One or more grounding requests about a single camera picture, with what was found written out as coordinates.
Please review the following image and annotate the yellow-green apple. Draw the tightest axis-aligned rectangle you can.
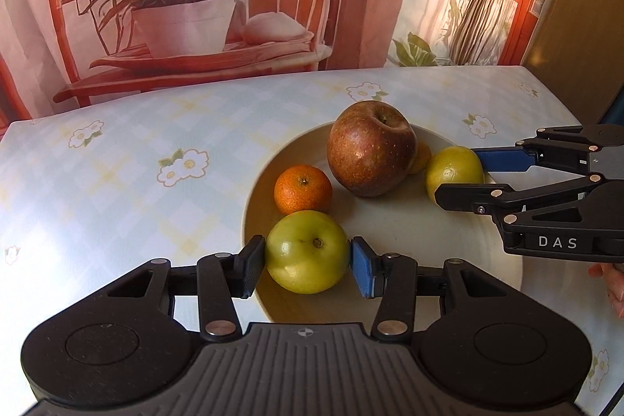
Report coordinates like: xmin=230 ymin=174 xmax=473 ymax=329
xmin=425 ymin=146 xmax=485 ymax=205

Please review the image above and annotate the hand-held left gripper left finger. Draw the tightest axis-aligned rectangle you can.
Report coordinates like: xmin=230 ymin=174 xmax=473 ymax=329
xmin=105 ymin=235 xmax=267 ymax=343

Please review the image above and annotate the cream plate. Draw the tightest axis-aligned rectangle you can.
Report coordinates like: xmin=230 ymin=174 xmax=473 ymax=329
xmin=242 ymin=122 xmax=530 ymax=325

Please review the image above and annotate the person's right hand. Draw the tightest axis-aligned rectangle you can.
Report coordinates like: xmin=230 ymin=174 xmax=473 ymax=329
xmin=587 ymin=262 xmax=624 ymax=319

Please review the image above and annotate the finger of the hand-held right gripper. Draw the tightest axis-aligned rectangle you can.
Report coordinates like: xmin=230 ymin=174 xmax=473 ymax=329
xmin=435 ymin=176 xmax=615 ymax=227
xmin=472 ymin=124 xmax=603 ymax=175

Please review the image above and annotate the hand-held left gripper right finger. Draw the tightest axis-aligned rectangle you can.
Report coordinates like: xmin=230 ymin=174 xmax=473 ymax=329
xmin=350 ymin=237 xmax=512 ymax=341

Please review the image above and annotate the dark russet red apple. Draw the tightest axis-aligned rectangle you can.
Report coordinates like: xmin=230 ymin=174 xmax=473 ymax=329
xmin=326 ymin=101 xmax=418 ymax=198

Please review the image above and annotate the brown wooden panel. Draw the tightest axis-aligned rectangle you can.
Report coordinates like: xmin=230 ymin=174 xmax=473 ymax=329
xmin=524 ymin=0 xmax=624 ymax=124

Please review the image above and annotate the tangerine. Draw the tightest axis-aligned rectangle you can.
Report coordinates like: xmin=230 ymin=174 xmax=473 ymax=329
xmin=407 ymin=142 xmax=433 ymax=175
xmin=274 ymin=165 xmax=333 ymax=217

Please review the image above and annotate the large green apple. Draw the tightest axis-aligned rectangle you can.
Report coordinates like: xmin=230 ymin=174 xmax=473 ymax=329
xmin=264 ymin=210 xmax=352 ymax=295

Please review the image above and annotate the floral tablecloth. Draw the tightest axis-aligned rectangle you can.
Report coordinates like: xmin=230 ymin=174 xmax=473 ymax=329
xmin=0 ymin=65 xmax=624 ymax=402

